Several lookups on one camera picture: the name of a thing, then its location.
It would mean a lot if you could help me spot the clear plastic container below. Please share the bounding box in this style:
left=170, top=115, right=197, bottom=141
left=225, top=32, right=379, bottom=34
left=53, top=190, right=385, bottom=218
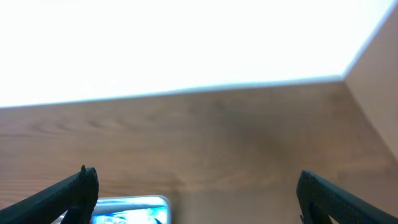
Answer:
left=51, top=195, right=172, bottom=224

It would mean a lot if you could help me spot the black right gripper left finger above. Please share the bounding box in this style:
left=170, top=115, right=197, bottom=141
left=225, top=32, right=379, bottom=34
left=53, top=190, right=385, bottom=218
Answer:
left=1, top=166, right=99, bottom=223

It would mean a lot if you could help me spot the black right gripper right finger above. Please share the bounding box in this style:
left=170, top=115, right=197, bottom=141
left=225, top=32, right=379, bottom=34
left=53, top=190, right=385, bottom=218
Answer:
left=296, top=170, right=397, bottom=224

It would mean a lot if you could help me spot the blue KoolFever box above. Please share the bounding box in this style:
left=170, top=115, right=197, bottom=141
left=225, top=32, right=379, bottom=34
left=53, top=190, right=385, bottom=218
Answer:
left=91, top=207, right=170, bottom=224

